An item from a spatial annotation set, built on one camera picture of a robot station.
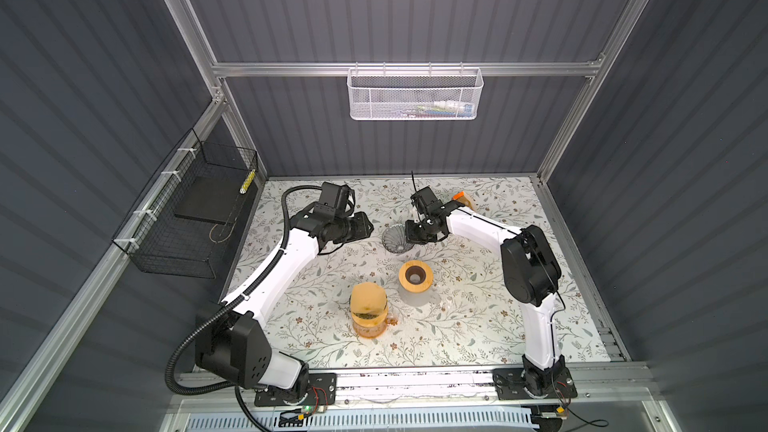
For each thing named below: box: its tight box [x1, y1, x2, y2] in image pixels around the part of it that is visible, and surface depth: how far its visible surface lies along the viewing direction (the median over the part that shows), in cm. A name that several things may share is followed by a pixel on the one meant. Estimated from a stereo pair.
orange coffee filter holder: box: [452, 191, 474, 209], surface depth 104 cm
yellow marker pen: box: [239, 169, 256, 194], surface depth 84 cm
